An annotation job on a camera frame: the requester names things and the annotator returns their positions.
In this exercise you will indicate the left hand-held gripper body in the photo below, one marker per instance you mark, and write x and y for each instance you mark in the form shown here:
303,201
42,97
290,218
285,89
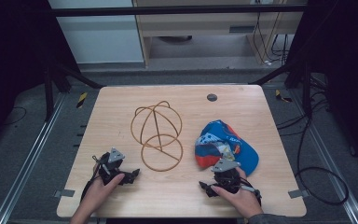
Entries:
111,165

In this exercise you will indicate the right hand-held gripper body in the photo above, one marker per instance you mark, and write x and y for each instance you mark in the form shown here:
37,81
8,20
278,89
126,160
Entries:
227,179

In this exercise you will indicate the blue red baseball cap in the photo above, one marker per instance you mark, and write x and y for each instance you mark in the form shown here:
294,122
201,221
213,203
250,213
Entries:
230,141

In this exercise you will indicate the person's right hand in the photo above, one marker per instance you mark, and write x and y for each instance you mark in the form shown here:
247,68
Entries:
245,200

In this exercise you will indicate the person's left hand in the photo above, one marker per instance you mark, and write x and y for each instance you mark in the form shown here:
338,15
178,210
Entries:
96,194

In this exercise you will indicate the black yellow striped tape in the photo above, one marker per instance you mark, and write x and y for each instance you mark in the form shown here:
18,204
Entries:
81,100
281,96

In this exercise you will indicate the grey round table grommet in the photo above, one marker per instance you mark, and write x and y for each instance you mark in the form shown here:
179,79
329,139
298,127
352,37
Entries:
212,97

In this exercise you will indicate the black metal stand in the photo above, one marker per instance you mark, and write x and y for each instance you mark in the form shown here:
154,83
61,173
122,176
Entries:
304,84
51,90

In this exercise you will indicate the white cabinet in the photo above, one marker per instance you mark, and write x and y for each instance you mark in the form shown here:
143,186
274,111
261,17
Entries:
99,37

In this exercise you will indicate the black curtain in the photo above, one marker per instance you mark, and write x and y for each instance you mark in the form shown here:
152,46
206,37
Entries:
348,62
9,62

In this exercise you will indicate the grey table edge bracket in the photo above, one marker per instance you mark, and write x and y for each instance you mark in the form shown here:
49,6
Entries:
64,193
298,193

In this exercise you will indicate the aluminium floor rail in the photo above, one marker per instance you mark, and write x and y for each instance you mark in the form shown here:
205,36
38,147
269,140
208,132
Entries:
332,165
28,158

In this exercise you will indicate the black horizontal frame bar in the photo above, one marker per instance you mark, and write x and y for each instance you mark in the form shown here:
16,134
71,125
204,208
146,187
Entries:
167,10

